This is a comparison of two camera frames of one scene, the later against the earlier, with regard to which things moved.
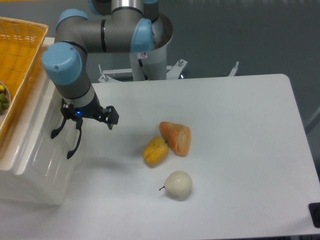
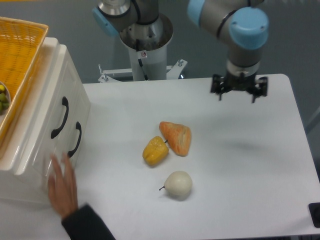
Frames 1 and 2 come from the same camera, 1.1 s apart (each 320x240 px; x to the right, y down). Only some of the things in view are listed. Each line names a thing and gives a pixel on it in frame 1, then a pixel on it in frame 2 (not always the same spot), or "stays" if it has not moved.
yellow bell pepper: (156, 151) stays
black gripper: (94, 110) → (243, 82)
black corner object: (314, 211) stays
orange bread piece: (177, 137) stays
